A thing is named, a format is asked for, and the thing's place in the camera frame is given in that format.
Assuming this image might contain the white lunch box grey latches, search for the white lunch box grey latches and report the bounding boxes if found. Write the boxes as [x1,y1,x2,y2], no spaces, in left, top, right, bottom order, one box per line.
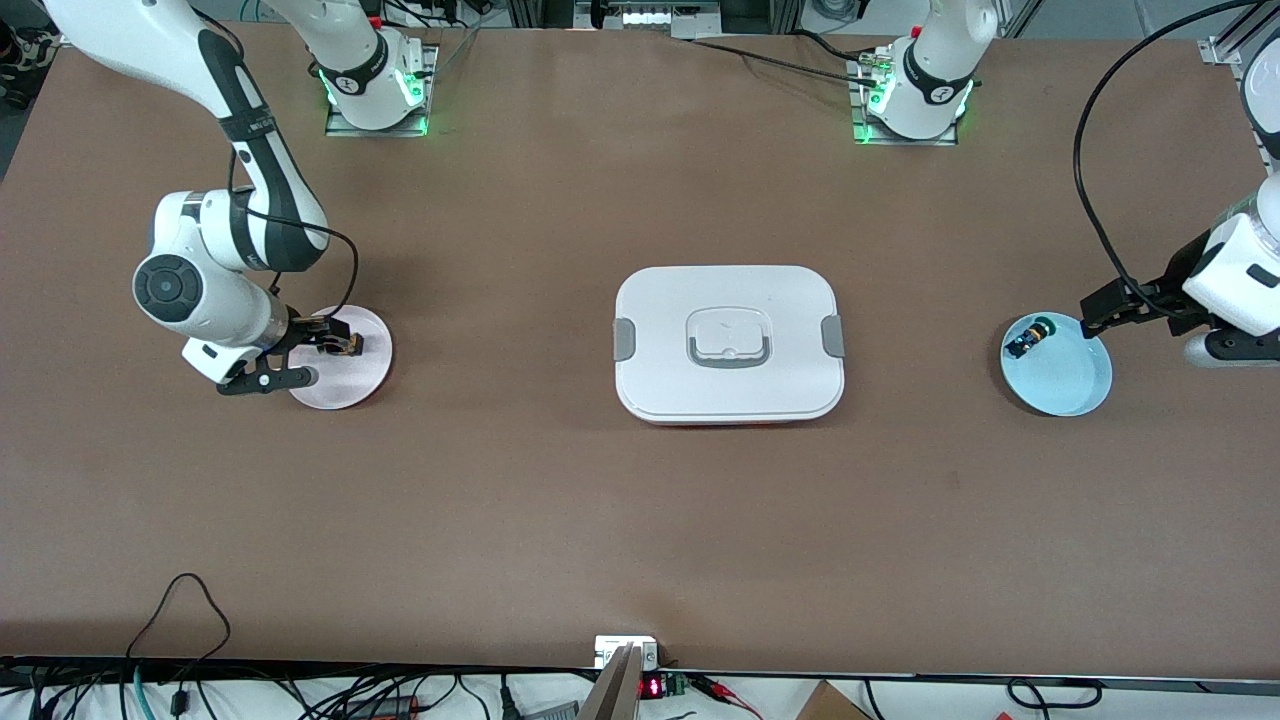
[613,265,847,429]

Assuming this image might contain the pale pink round plate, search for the pale pink round plate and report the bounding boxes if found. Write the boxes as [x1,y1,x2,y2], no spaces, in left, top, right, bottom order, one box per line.
[287,305,394,411]

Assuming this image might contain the light blue round plate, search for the light blue round plate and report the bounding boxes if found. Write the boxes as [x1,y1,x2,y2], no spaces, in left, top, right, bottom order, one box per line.
[1000,312,1114,418]

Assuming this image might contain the leopard patterned item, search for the leopard patterned item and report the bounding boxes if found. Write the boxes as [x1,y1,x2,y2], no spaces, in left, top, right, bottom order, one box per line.
[0,22,63,109]

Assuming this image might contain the grey slanted bar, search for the grey slanted bar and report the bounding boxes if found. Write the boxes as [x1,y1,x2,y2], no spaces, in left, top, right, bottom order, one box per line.
[578,643,643,720]

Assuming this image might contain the white power strip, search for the white power strip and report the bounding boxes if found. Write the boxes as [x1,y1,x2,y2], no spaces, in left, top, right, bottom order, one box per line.
[620,3,723,28]

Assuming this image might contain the brown cardboard piece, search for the brown cardboard piece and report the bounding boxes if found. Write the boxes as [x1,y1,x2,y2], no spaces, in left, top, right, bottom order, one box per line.
[795,680,873,720]

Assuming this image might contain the red clip leads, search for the red clip leads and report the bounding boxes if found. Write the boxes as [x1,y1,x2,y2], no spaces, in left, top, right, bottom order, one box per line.
[690,675,763,719]

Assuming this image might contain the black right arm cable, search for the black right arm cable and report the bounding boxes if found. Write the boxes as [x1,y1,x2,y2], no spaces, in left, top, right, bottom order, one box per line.
[228,140,359,331]

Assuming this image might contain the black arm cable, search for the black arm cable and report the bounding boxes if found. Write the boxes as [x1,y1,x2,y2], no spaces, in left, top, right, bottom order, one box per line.
[1072,0,1261,321]
[228,140,359,331]

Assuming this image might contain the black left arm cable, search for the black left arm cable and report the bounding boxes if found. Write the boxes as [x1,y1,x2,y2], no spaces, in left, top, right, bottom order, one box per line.
[1072,0,1261,321]

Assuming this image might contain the aluminium cell frame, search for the aluminium cell frame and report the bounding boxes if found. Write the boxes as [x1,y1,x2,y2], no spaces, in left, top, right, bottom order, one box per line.
[1198,35,1280,176]

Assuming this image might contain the thin black looped cable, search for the thin black looped cable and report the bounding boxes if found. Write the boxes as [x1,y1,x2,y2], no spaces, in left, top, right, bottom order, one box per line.
[125,573,233,691]

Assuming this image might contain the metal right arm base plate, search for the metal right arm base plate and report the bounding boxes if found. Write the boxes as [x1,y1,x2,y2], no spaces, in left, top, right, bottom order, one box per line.
[323,43,441,139]

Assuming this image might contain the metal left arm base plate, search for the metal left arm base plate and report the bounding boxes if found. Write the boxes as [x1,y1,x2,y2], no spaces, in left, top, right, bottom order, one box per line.
[848,55,961,148]

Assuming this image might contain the black oval coiled cable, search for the black oval coiled cable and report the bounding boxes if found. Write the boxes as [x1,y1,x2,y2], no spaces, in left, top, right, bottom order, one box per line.
[1005,678,1104,711]

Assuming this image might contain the long black table cable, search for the long black table cable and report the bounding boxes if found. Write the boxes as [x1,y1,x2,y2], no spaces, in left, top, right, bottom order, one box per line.
[688,28,891,91]

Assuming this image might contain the small white mount block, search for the small white mount block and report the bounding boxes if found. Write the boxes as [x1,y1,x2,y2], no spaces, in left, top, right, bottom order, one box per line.
[594,635,661,671]

